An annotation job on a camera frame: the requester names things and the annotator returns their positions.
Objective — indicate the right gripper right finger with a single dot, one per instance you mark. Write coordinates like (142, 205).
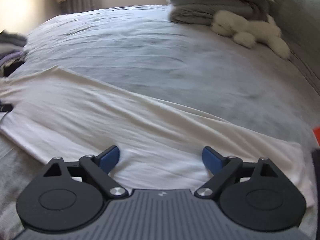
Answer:
(257, 196)

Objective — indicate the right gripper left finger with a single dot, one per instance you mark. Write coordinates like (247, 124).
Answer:
(65, 196)

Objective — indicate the white t-shirt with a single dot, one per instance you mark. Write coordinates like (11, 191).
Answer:
(58, 113)

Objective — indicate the orange object at edge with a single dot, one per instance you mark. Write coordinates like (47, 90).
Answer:
(316, 133)

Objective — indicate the black folded garment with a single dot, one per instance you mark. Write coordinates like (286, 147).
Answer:
(7, 71)

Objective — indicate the lavender folded garment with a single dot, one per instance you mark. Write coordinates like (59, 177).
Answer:
(12, 58)

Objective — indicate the light grey folded garment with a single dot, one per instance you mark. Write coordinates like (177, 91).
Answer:
(6, 48)

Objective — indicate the white plush dog toy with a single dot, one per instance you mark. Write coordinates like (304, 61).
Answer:
(247, 33)

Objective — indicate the grey bed sheet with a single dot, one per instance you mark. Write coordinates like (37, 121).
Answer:
(139, 50)

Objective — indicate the dark grey folded garment top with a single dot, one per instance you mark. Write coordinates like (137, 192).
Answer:
(15, 39)

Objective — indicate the grey padded headboard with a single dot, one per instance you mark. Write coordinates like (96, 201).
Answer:
(299, 21)

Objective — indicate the folded grey duvet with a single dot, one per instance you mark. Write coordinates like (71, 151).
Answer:
(202, 11)

